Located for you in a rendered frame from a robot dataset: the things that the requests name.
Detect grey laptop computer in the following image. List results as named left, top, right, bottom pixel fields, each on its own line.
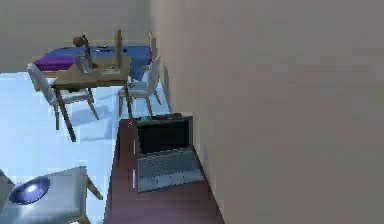
left=134, top=115, right=205, bottom=194

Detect dark red wooden desk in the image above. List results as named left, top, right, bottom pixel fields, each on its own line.
left=102, top=113, right=226, bottom=224

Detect dark desk lamp red shade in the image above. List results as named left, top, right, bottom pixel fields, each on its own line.
left=72, top=33, right=99, bottom=70

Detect white chair wooden legs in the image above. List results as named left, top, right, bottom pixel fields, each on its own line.
left=26, top=62, right=100, bottom=131
left=117, top=55, right=163, bottom=118

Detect thin wooden panel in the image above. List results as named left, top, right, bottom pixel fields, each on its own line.
left=115, top=29, right=123, bottom=70

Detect light wooden table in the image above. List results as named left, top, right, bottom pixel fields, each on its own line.
left=50, top=55, right=134, bottom=143

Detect blue and purple bed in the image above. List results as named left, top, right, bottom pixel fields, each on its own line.
left=32, top=45, right=153, bottom=83

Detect clear glass vase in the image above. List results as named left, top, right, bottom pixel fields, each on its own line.
left=74, top=54, right=93, bottom=75

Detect grey chair wooden legs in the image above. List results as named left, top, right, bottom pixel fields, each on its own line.
left=0, top=165, right=104, bottom=224

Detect shiny blue bowl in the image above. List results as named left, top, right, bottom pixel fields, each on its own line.
left=8, top=176, right=52, bottom=206

